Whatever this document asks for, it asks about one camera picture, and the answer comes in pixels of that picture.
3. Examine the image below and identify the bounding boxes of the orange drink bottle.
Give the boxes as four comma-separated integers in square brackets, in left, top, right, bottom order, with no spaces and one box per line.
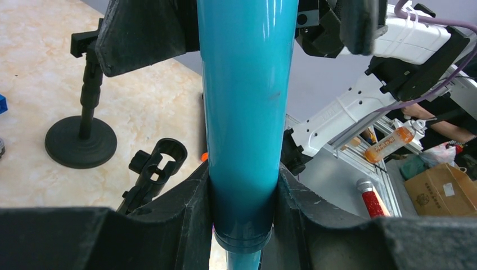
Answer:
[364,119,427,164]

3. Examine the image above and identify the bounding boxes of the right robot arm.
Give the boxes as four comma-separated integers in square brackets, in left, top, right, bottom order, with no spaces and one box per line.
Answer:
[95,1,476,179]

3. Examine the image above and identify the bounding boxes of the black round base stand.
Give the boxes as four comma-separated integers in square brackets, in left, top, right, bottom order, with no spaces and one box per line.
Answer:
[44,18,118,169]

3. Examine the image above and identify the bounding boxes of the black microphone orange tip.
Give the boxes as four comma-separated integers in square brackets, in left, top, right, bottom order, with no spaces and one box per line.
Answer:
[201,152,209,162]

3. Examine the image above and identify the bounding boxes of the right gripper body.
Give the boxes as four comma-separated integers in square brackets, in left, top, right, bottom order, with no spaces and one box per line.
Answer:
[295,0,344,59]

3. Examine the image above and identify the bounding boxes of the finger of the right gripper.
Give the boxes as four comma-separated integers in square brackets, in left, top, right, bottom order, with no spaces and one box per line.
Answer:
[335,0,388,56]
[96,0,200,77]

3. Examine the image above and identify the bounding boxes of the blue microphone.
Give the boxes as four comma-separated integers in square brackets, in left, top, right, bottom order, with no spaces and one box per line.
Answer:
[197,1,298,269]

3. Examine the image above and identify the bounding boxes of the cardboard box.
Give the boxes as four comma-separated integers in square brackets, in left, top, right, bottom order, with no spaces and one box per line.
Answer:
[404,164,476,218]

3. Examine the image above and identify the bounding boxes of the red glitter microphone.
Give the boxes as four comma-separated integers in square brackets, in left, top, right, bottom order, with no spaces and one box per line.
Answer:
[356,178,391,219]

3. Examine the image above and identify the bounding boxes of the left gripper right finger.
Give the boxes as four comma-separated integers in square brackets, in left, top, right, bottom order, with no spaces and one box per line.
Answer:
[260,167,476,269]

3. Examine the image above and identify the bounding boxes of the black tripod stand with clip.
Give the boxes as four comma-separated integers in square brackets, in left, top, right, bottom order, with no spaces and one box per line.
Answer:
[116,138,188,215]

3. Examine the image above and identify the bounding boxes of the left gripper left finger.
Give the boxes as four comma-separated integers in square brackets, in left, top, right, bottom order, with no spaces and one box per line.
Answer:
[1,163,212,269]

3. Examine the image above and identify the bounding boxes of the yellow and blue toy block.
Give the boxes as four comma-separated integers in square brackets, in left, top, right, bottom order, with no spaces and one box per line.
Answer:
[0,94,8,114]

